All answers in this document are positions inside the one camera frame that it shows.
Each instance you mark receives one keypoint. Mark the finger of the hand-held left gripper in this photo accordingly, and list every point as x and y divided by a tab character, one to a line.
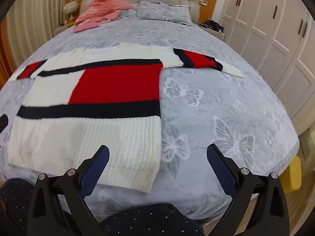
3	123

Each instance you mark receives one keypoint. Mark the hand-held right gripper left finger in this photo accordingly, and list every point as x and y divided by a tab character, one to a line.
96	169

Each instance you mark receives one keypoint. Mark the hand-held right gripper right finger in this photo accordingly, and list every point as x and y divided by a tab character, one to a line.
221	169

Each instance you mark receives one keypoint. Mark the white red black knit sweater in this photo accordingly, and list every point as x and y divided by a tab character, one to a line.
98	140

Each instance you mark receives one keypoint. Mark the orange curtain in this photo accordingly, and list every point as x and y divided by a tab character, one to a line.
6	54

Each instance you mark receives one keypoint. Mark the yellow stool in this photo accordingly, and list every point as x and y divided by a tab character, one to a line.
294	174

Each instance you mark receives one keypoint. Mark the person's dark dotted pants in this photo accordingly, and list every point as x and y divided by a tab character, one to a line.
147	221

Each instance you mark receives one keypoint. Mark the grey butterfly print bedspread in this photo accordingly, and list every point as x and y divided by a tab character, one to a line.
209	91

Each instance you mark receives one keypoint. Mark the white curtain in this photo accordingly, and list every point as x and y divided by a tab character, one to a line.
37	17

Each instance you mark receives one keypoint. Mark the white nightstand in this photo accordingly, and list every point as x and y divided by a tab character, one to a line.
62	27
216	35

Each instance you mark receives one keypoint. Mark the dark clutter on nightstand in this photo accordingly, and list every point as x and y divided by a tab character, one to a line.
214	25

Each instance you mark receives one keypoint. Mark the white panelled wardrobe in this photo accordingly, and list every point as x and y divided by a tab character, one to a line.
270	29

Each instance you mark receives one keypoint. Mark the pink garment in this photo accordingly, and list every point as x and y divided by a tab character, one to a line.
103	9

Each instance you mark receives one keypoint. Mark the grey butterfly print pillow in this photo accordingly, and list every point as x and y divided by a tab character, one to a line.
162	11

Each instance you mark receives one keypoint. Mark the white wall switch panel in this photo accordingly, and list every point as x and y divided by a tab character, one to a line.
200	1

